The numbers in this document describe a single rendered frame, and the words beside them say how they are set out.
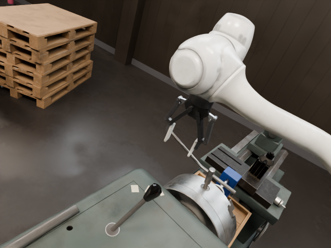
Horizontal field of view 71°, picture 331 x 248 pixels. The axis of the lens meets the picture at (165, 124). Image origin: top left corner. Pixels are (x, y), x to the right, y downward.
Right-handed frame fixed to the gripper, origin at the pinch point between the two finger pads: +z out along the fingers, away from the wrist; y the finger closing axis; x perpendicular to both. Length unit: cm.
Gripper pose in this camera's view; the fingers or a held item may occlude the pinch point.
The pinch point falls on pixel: (180, 141)
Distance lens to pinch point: 78.9
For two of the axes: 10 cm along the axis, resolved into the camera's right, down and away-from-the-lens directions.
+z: -3.2, 7.6, 5.6
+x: -4.6, 3.9, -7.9
